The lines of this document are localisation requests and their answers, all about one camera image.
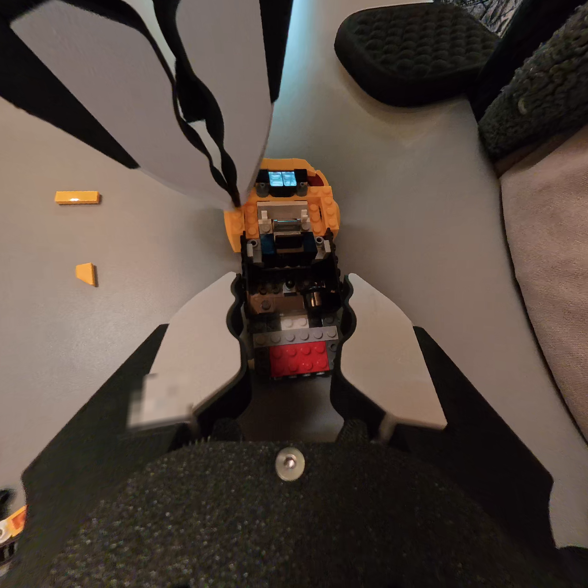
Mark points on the orange lego wedge tile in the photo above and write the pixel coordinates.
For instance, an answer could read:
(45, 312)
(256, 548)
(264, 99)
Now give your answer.
(88, 274)

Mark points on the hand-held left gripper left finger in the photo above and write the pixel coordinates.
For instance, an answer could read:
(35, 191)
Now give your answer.
(202, 349)

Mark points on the pile of small lego pieces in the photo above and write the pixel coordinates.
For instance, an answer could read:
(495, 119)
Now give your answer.
(13, 523)

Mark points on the black textured foam pad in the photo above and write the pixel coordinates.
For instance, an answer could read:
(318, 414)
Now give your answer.
(413, 50)

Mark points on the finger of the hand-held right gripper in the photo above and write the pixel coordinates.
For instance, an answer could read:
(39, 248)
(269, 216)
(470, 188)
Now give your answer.
(101, 78)
(229, 59)

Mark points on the flat orange lego tile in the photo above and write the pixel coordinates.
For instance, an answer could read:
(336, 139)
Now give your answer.
(77, 197)

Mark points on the beige printed shirt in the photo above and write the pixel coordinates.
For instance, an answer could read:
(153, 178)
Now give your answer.
(551, 257)

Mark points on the orange and black lego car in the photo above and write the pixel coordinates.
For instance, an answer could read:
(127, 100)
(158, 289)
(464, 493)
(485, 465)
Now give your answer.
(294, 294)

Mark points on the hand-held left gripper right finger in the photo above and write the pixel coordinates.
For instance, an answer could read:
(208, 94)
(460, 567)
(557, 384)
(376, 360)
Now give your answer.
(390, 363)

